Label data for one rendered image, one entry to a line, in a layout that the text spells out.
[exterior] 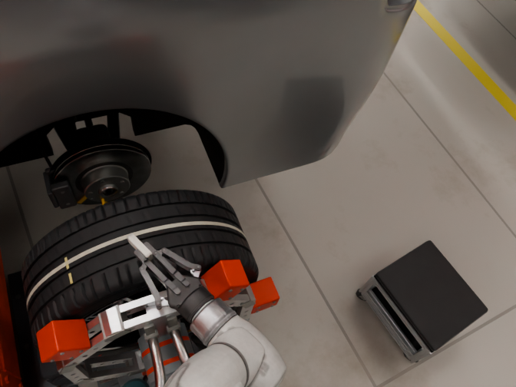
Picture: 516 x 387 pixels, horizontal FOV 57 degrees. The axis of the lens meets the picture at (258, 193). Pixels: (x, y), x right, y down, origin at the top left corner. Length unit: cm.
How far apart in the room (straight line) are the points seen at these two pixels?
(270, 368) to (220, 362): 13
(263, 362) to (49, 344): 51
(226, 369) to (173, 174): 190
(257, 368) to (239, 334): 7
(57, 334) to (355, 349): 156
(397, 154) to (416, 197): 31
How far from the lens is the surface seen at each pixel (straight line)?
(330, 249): 256
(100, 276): 119
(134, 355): 169
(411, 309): 221
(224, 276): 118
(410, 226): 279
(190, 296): 101
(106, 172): 161
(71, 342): 123
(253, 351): 95
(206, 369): 85
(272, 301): 146
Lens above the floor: 226
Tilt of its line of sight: 59 degrees down
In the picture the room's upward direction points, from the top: 13 degrees clockwise
